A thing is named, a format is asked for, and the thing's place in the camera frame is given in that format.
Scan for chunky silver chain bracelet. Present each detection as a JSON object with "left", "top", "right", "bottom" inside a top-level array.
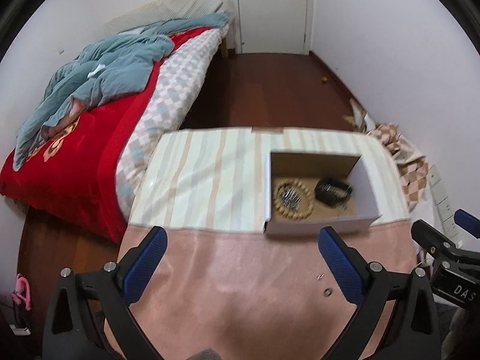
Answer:
[{"left": 279, "top": 187, "right": 303, "bottom": 209}]

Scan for white power strip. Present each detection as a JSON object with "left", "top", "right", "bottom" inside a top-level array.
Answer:
[{"left": 428, "top": 165, "right": 463, "bottom": 247}]

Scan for black smart band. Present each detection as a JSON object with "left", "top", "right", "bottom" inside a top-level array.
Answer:
[{"left": 314, "top": 177, "right": 353, "bottom": 207}]

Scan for brown checkered cloth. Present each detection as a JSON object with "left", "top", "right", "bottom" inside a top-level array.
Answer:
[{"left": 368, "top": 124, "right": 429, "bottom": 211}]

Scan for pink striped table cloth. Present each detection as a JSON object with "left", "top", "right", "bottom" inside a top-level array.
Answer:
[{"left": 120, "top": 128, "right": 416, "bottom": 359}]

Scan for open white cardboard box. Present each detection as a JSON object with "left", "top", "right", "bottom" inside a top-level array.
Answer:
[{"left": 264, "top": 151, "right": 381, "bottom": 237}]

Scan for pink hanging item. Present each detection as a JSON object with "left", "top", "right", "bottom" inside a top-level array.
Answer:
[{"left": 11, "top": 274, "right": 31, "bottom": 311}]

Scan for red bed cover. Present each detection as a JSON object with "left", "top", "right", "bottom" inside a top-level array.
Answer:
[{"left": 1, "top": 28, "right": 225, "bottom": 244}]

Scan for bed with checkered mattress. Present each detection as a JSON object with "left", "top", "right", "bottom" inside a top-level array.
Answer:
[{"left": 1, "top": 0, "right": 233, "bottom": 243}]

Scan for torn cardboard pieces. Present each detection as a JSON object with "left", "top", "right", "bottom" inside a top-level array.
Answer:
[{"left": 342, "top": 97, "right": 377, "bottom": 133}]

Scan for teal blue blanket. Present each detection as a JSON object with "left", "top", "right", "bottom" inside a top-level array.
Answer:
[{"left": 12, "top": 12, "right": 230, "bottom": 172}]

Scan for white door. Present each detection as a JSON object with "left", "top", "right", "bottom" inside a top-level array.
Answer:
[{"left": 233, "top": 0, "right": 314, "bottom": 55}]

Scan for striped pillow at headboard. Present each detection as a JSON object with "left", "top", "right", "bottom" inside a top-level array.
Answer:
[{"left": 103, "top": 0, "right": 234, "bottom": 35}]

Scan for wooden bead bracelet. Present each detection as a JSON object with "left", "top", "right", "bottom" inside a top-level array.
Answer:
[{"left": 271, "top": 179, "right": 314, "bottom": 221}]

